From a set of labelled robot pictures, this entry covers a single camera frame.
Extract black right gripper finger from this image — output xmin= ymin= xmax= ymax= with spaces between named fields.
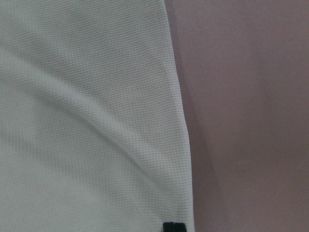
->
xmin=162 ymin=222 xmax=187 ymax=232

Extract olive green long-sleeve shirt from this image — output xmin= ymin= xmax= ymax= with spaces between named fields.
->
xmin=0 ymin=0 xmax=195 ymax=232

